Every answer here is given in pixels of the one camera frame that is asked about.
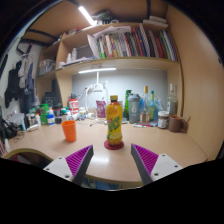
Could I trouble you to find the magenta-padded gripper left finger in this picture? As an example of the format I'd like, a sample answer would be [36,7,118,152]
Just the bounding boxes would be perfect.
[43,144,95,187]

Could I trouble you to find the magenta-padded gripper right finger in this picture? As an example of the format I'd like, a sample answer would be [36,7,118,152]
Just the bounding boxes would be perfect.
[130,143,184,186]

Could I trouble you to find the yellow drink bottle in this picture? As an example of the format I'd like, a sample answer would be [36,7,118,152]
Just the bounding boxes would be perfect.
[105,94,124,147]

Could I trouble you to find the orange plastic cup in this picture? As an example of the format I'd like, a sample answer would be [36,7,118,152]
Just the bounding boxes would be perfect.
[61,120,78,143]

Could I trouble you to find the flat round red coaster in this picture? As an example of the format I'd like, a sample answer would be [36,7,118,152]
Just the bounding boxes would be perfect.
[103,139,125,151]

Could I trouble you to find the brown jar with white lid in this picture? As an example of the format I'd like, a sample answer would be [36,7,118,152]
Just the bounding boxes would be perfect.
[157,110,170,130]

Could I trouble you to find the brown mug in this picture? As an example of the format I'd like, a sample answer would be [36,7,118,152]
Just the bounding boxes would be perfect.
[167,114,188,134]

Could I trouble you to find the white jar with blue label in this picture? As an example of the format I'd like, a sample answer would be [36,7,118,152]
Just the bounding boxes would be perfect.
[78,107,87,121]

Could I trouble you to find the gold-capped clear glass bottle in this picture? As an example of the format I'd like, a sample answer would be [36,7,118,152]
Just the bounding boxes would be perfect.
[139,85,151,124]

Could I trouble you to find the white bottle with blue label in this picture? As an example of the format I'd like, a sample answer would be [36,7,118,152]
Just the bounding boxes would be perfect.
[46,107,56,126]

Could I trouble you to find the grey shaker bottle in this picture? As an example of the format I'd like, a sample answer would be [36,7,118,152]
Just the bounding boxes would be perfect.
[127,93,141,125]

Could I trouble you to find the green-capped glass bottle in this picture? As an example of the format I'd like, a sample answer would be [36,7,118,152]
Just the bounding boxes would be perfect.
[148,90,157,122]

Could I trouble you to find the red and white canister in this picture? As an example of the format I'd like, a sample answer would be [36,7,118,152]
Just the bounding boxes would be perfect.
[68,98,80,115]

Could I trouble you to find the pink packet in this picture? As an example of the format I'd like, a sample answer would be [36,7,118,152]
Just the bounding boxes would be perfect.
[95,100,108,119]

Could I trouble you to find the green container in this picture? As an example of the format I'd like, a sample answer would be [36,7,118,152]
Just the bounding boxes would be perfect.
[38,103,50,126]

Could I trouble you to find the green bottle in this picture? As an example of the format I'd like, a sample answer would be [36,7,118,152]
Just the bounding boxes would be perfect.
[123,89,133,121]

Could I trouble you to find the tall clear white-capped bottle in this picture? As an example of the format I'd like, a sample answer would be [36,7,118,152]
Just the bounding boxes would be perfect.
[166,82,178,117]

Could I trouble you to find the under-shelf light bar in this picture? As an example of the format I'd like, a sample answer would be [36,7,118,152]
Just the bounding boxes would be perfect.
[78,67,118,75]

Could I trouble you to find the hanging dark clothes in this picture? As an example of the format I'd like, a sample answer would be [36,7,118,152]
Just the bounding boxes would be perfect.
[3,51,36,114]

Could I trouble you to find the ceiling light bar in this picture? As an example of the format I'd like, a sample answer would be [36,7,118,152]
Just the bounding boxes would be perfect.
[78,5,96,27]

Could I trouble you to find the white wall power strip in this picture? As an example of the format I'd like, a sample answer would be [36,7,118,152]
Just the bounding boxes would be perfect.
[87,84,108,93]

